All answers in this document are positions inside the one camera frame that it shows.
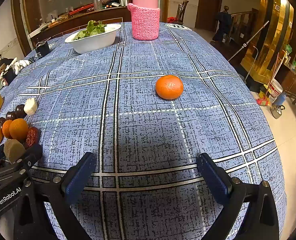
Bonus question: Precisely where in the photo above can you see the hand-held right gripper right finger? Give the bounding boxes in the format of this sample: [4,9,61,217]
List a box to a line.
[197,153,280,240]

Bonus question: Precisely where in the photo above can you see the metal pole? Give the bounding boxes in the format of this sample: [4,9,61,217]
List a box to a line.
[228,21,269,62]

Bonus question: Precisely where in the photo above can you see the wooden cabinet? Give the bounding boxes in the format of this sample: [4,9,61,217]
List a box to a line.
[280,62,296,100]

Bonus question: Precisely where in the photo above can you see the red date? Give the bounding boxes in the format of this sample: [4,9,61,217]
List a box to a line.
[26,127,40,142]
[23,138,36,149]

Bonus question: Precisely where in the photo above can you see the wooden door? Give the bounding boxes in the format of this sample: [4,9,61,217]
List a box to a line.
[195,0,224,32]

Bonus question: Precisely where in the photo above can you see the long red item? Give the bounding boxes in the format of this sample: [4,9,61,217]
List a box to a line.
[68,2,95,15]

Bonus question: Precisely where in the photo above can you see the wooden stair railing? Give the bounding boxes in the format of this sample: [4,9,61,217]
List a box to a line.
[229,9,259,45]

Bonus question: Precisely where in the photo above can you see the white bucket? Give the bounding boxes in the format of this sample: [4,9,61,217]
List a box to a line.
[268,79,284,100]

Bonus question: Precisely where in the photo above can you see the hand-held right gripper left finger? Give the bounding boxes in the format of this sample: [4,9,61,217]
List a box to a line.
[13,152,96,240]

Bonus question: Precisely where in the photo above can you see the white root chunk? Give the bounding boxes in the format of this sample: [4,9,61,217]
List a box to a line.
[24,97,38,115]

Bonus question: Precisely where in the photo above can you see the white gloves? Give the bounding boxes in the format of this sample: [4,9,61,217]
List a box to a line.
[12,59,31,75]

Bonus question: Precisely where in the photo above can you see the large orange mandarin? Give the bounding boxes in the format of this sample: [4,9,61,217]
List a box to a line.
[155,75,184,100]

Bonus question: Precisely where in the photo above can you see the blue plaid tablecloth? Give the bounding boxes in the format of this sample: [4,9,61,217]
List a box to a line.
[0,21,288,240]

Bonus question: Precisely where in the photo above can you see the wooden sideboard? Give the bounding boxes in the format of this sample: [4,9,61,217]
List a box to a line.
[28,2,133,45]

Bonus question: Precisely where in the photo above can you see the golden wall panels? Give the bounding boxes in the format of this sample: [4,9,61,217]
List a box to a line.
[240,0,294,78]

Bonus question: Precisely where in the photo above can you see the wooden chair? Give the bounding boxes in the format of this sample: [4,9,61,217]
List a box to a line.
[174,0,190,25]

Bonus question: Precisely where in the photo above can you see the blue jug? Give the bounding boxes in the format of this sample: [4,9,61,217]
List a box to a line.
[273,92,286,107]

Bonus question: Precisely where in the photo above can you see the pink bottle with knitted sleeve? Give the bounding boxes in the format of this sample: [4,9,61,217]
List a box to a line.
[127,0,161,41]

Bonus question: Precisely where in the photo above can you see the small black box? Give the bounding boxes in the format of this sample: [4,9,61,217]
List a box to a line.
[34,41,51,59]

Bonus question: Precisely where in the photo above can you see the green lettuce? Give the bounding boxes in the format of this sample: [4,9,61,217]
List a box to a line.
[72,20,108,41]

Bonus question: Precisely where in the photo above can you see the white bowl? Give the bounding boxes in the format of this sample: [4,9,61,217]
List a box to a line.
[64,24,122,55]

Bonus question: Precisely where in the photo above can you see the broom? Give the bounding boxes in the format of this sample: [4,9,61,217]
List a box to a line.
[256,52,287,107]

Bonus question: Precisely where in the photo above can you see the dark coat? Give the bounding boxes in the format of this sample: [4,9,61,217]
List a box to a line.
[212,5,232,43]

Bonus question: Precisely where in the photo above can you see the metal kettle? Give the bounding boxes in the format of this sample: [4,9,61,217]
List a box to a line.
[271,104,286,119]

